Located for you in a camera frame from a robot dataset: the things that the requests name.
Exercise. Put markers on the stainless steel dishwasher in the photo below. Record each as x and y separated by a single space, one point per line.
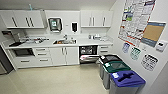
88 55

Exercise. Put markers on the white drawer unit narrow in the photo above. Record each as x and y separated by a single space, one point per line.
105 49

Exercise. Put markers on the chrome sink faucet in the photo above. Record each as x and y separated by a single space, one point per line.
65 37

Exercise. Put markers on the white two-door base cabinet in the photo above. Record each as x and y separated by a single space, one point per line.
64 55

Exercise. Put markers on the steel paper towel dispenser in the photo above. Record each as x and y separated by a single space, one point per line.
55 24

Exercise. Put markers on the grey bin green lid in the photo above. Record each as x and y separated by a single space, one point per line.
115 68

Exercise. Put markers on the small bin label sign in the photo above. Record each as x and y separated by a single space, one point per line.
135 53
125 47
149 62

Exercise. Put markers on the white drawer unit wide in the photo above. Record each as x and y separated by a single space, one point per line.
43 57

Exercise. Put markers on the grey bin blue lid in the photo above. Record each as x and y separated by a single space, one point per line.
128 83

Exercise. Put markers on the black built-in microwave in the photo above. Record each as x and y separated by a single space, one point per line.
22 52

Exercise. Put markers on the blue bottle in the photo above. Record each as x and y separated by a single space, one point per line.
30 7

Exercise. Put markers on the black coffee machine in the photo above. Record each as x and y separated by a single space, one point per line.
15 37

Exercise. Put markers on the stainless steel refrigerator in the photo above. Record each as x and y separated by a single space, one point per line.
5 61

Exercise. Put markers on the black wall soap dispenser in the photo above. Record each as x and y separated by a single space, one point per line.
74 27

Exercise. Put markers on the white wall cabinet wide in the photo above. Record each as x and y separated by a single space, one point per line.
96 18

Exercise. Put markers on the large colourful wall poster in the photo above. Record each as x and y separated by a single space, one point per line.
136 21

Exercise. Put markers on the blue orange wall notice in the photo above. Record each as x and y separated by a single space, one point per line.
153 34

